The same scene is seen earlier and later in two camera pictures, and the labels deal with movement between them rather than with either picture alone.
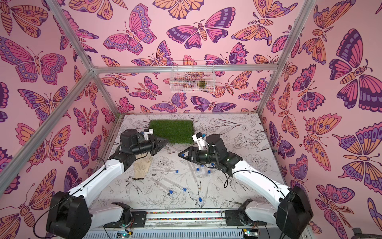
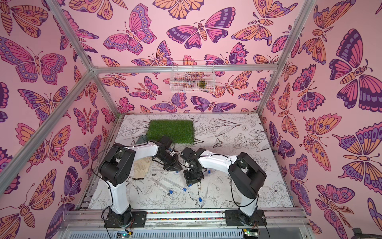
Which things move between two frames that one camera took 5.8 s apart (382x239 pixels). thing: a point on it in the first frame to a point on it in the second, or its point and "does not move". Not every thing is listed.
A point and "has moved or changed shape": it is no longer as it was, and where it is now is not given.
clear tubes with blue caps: x=199 y=185 has moved or changed shape
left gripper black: x=159 y=144 to x=174 y=164
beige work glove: x=141 y=165 does not move
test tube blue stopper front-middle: x=174 y=184 does not move
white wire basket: x=192 y=76 does not move
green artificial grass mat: x=175 y=131 does not move
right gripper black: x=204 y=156 to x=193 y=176
